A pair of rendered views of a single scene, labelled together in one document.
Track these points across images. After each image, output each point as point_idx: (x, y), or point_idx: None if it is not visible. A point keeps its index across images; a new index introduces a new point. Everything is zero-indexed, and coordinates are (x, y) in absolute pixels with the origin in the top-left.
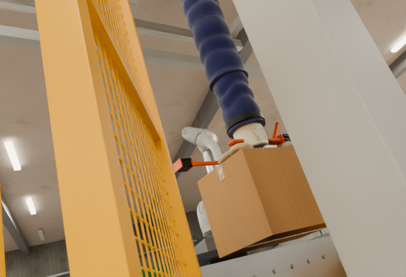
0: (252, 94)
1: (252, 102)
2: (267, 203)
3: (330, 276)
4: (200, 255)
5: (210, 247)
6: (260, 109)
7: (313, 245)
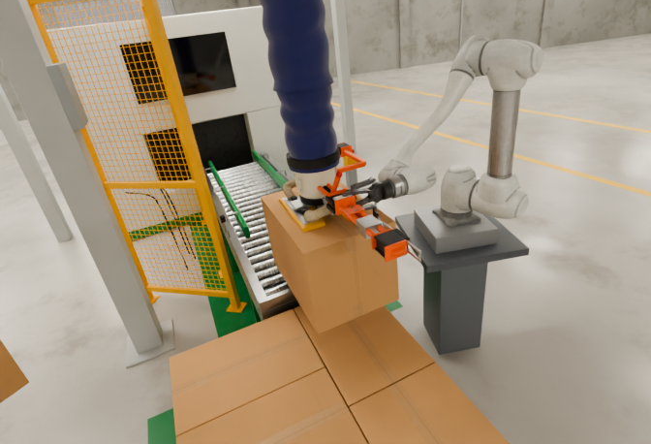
0: (292, 129)
1: (287, 143)
2: (271, 244)
3: (257, 308)
4: (396, 220)
5: (415, 220)
6: (296, 153)
7: (251, 288)
